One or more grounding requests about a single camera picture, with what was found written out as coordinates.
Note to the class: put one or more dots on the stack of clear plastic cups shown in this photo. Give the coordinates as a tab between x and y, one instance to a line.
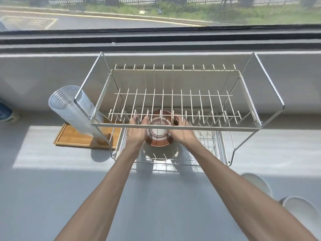
65	102

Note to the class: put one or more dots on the wooden tray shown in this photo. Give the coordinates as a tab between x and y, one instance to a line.
72	139

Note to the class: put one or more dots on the person's right hand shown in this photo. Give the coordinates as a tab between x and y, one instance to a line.
183	134

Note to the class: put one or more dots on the person's right forearm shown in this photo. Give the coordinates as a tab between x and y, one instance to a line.
238	198

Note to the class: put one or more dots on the person's left forearm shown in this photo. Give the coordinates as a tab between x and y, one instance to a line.
100	198

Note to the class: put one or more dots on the person's left hand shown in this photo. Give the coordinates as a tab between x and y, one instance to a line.
136	135

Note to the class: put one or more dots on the brown white cup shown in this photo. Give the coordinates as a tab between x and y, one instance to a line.
258	184
303	210

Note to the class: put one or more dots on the brown saucer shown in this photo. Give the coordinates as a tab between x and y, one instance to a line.
158	143

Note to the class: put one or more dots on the dark window frame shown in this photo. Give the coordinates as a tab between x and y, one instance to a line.
160	38

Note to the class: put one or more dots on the blue white bottle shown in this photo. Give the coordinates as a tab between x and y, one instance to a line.
6	115

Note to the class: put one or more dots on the black metal fence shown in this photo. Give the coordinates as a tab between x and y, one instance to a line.
200	0

